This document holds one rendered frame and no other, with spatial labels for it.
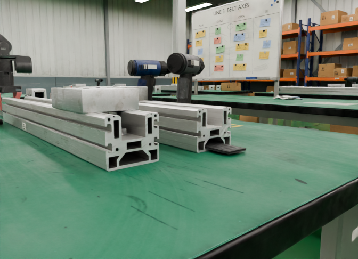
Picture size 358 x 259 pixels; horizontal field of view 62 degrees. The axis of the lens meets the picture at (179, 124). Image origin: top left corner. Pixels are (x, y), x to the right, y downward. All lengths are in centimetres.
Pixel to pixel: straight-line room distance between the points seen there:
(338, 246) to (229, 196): 44
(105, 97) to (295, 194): 34
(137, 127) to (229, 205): 24
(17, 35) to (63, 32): 165
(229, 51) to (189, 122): 355
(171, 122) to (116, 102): 14
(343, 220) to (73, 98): 61
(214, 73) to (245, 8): 93
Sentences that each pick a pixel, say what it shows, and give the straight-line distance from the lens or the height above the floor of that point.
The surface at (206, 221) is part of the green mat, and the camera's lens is 31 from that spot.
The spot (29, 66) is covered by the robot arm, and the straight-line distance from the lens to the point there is 139.
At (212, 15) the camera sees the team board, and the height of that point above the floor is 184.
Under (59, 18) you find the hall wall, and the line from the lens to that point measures 1316.
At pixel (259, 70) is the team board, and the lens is 379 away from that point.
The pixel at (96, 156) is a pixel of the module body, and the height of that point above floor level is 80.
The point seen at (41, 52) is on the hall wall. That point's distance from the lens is 1276.
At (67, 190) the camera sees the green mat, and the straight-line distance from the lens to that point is 41.
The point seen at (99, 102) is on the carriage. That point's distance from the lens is 53.
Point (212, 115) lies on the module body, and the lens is 64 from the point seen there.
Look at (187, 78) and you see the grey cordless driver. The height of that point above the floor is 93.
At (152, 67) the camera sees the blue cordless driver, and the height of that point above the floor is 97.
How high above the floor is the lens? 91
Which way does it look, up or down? 8 degrees down
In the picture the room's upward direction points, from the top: straight up
